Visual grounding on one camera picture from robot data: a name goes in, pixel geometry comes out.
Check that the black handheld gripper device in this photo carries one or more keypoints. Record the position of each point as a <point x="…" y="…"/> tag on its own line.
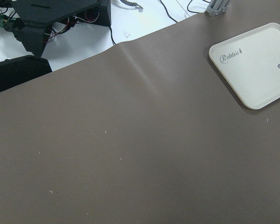
<point x="37" y="22"/>

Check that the black long bar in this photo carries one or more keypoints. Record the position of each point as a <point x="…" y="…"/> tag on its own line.
<point x="19" y="70"/>

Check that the aluminium frame post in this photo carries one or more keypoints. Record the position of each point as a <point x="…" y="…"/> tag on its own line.
<point x="217" y="7"/>

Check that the cream rabbit tray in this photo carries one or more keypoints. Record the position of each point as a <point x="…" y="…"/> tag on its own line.
<point x="250" y="63"/>

